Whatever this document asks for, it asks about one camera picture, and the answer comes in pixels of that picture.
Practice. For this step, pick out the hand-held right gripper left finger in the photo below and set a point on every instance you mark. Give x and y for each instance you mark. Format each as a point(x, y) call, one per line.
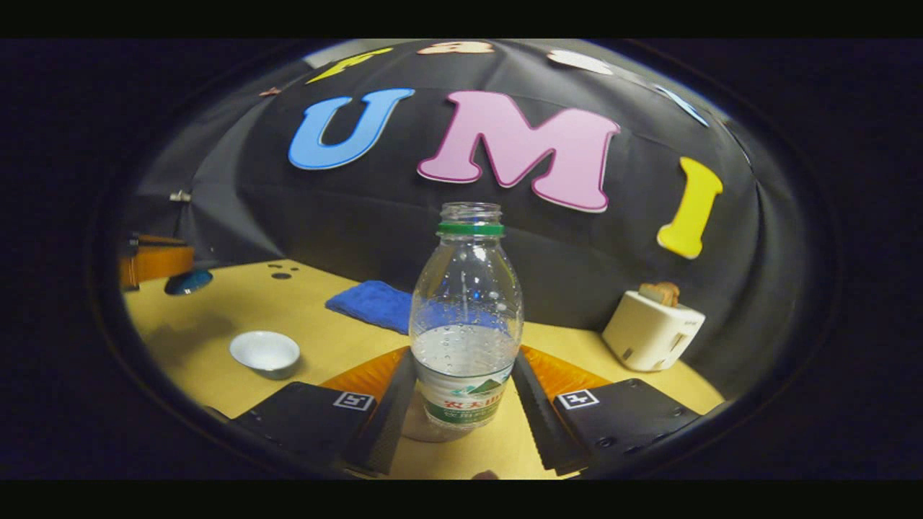
point(386, 425)

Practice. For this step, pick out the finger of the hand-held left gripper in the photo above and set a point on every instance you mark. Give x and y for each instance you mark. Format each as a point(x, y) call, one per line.
point(159, 240)
point(155, 267)

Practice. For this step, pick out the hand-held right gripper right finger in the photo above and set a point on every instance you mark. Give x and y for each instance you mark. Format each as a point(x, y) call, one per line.
point(544, 422)

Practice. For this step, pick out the round brown coaster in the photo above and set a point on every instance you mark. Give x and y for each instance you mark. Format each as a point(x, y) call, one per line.
point(412, 425)

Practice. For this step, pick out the clear plastic water bottle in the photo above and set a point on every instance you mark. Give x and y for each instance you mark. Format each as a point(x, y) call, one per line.
point(465, 317)

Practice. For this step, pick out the white cloth clip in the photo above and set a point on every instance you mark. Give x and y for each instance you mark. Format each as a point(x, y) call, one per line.
point(180, 195)

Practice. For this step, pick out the blue towel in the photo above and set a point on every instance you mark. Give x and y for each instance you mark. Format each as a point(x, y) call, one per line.
point(368, 303)

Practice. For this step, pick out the white toaster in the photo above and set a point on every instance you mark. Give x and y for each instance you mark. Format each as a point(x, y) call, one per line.
point(649, 335)

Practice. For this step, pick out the toast slice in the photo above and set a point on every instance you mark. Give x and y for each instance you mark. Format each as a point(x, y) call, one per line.
point(660, 293)

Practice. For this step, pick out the black backdrop cloth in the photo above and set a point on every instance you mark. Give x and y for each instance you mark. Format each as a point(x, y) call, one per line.
point(360, 209)

